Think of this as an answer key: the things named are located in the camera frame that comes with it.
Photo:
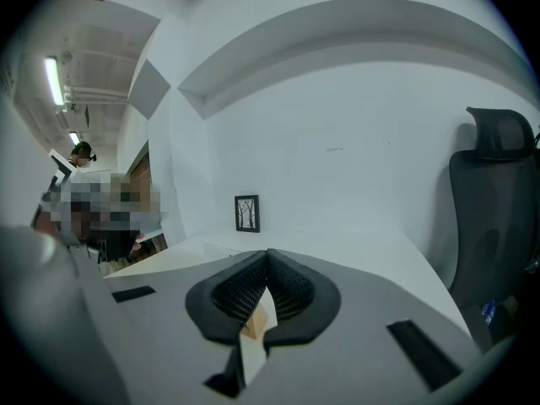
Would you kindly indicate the small wooden block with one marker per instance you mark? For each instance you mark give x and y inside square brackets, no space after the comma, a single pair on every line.
[257,325]

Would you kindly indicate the person's left hand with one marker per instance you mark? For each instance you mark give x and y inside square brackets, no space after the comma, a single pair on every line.
[137,244]

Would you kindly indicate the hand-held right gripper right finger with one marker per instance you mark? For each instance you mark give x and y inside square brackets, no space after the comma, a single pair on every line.
[358,331]

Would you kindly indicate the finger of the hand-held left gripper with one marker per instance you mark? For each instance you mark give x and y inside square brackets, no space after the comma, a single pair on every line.
[126,222]

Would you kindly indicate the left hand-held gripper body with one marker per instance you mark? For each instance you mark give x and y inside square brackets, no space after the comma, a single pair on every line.
[59,175]

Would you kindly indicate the white printed table card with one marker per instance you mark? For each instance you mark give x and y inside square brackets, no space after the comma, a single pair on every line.
[271,310]

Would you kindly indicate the blue plastic bottle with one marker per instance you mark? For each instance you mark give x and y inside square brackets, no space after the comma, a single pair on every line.
[488,311]

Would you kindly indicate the black mesh office chair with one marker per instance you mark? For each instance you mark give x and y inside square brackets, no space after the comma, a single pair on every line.
[489,209]

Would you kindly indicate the fluorescent ceiling light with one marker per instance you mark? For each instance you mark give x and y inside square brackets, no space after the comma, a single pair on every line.
[74,138]
[55,80]

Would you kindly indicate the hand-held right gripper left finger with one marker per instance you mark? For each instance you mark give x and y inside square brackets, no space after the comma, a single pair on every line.
[169,310]

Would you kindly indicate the black picture frame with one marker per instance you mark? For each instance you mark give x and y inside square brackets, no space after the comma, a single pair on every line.
[247,213]

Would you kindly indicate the white ceiling pipes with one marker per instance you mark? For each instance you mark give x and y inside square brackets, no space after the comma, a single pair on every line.
[97,94]

